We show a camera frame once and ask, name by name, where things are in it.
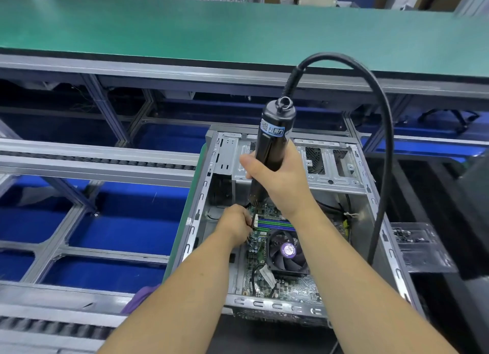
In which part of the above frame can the green motherboard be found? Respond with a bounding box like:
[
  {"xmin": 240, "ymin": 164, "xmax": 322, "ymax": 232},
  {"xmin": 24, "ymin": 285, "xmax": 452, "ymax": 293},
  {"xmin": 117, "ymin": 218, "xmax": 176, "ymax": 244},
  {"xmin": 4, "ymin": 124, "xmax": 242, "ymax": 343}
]
[{"xmin": 243, "ymin": 205, "xmax": 354, "ymax": 305}]

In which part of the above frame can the black electric screwdriver with cable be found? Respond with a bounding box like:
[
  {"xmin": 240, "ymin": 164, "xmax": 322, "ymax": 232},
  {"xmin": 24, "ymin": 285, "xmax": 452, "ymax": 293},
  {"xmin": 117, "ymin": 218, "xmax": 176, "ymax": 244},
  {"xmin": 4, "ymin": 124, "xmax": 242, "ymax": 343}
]
[{"xmin": 284, "ymin": 52, "xmax": 396, "ymax": 265}]

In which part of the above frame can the person's right hand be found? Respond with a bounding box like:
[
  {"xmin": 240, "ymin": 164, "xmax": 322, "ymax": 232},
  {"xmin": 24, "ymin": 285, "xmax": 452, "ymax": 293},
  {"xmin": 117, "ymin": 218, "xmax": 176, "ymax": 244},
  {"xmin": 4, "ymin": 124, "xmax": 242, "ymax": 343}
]
[{"xmin": 239, "ymin": 140, "xmax": 318, "ymax": 222}]

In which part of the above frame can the clear plastic screw tray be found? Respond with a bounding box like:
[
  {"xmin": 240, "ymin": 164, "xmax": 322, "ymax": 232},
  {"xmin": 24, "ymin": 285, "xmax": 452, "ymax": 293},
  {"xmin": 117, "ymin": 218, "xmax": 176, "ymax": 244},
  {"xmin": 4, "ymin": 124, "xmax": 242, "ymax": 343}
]
[{"xmin": 391, "ymin": 221, "xmax": 459, "ymax": 274}]

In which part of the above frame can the grey flat metal rail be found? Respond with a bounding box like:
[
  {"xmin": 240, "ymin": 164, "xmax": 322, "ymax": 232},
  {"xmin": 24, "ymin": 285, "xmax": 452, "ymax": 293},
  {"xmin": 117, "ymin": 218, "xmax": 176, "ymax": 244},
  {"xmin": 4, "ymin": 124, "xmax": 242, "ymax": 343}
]
[{"xmin": 0, "ymin": 137, "xmax": 203, "ymax": 189}]

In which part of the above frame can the person's left hand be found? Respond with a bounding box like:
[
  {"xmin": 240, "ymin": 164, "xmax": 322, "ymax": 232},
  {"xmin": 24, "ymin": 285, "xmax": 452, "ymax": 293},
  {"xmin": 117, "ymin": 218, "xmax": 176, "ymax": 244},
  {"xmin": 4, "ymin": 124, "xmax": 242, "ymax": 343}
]
[{"xmin": 214, "ymin": 204, "xmax": 255, "ymax": 252}]

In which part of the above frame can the green conveyor belt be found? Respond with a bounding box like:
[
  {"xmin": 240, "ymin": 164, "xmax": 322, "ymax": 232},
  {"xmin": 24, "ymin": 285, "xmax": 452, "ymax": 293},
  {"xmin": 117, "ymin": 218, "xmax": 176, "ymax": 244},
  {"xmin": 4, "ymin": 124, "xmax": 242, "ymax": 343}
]
[{"xmin": 0, "ymin": 0, "xmax": 489, "ymax": 83}]

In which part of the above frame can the grey metal computer case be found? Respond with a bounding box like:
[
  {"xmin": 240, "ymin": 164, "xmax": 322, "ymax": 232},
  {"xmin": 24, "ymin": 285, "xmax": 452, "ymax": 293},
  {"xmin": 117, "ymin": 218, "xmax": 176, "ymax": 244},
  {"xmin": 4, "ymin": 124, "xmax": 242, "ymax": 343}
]
[{"xmin": 164, "ymin": 130, "xmax": 427, "ymax": 328}]

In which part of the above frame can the grey roller conveyor rail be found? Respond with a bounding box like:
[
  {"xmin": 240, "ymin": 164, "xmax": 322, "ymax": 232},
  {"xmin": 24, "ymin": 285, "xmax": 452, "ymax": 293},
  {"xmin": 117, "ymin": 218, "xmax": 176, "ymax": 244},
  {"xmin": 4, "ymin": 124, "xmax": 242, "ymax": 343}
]
[{"xmin": 0, "ymin": 281, "xmax": 134, "ymax": 343}]

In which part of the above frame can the person's left forearm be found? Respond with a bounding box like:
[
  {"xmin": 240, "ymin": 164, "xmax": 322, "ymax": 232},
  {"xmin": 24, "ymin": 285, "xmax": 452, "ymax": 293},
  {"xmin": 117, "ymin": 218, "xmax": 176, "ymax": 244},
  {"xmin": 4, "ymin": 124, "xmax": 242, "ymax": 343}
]
[{"xmin": 99, "ymin": 239, "xmax": 246, "ymax": 354}]

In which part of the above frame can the person's right forearm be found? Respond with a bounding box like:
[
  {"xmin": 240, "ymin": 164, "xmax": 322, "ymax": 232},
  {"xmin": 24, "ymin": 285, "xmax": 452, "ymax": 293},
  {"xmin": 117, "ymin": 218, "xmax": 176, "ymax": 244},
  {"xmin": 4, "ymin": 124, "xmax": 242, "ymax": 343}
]
[{"xmin": 294, "ymin": 208, "xmax": 458, "ymax": 354}]

